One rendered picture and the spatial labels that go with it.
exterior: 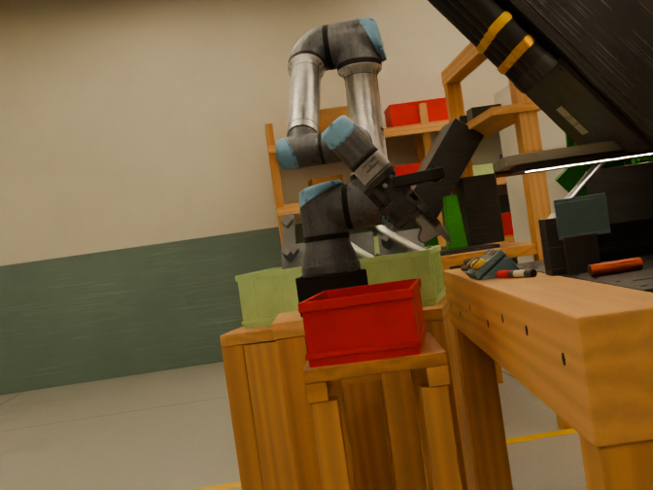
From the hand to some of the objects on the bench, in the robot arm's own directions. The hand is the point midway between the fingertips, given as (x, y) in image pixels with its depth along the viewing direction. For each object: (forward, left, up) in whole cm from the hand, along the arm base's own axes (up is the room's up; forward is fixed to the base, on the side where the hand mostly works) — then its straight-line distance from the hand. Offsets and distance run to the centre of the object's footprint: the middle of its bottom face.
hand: (448, 235), depth 196 cm
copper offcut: (+17, -45, -11) cm, 49 cm away
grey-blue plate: (+18, -32, -10) cm, 38 cm away
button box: (+8, -2, -13) cm, 16 cm away
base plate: (+35, -25, -12) cm, 45 cm away
